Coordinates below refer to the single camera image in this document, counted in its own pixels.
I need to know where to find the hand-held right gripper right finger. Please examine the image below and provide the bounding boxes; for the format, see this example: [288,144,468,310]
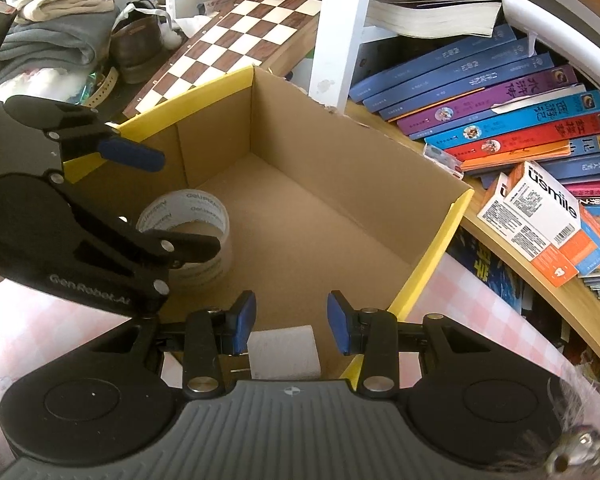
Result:
[326,290,486,397]

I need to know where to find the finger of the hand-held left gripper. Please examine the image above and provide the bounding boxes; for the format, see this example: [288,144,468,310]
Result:
[114,216,222,268]
[4,95,166,173]

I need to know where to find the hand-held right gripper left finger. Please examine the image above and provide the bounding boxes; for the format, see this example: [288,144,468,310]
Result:
[87,290,257,401]

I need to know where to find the clear tape roll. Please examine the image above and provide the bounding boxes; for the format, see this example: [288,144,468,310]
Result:
[136,188,236,294]

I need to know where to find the yellow-edged cardboard box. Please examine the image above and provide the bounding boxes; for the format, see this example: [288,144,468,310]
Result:
[62,65,476,382]

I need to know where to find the white rectangular block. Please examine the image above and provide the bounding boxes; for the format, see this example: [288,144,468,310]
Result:
[246,325,322,381]

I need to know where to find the brown leather shoe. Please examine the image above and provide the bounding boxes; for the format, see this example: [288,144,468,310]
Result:
[109,1,164,84]

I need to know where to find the folded grey towel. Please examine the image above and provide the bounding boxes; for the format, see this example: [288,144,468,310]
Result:
[0,7,115,88]

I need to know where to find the pink checked cloth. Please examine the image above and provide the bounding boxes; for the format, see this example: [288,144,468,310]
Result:
[0,247,588,411]

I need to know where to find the blue printed book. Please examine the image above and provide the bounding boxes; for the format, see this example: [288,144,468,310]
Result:
[455,227,533,323]

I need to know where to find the wooden chessboard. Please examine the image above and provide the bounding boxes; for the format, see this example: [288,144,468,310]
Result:
[122,0,324,121]

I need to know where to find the small clear plastic case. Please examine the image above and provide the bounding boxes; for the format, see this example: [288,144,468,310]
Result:
[423,143,465,181]

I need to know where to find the white orange barcode carton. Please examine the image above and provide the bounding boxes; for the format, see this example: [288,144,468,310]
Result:
[476,172,580,289]

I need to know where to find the white and orange carton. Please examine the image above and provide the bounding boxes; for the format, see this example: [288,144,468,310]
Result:
[506,160,600,264]

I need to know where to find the pink fuzzy charm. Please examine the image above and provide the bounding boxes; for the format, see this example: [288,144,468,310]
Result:
[542,372,600,480]

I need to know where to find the row of colourful books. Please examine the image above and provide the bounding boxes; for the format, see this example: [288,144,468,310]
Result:
[347,22,600,196]

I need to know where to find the thick open book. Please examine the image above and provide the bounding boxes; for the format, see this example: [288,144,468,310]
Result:
[364,0,504,39]

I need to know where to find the white curved plastic bar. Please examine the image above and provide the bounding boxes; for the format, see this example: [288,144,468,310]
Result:
[501,0,600,107]

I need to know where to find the tan strap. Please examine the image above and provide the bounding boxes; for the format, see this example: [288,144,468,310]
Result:
[81,66,119,109]

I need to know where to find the white shelf post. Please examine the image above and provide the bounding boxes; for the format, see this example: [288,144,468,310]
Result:
[307,0,379,112]

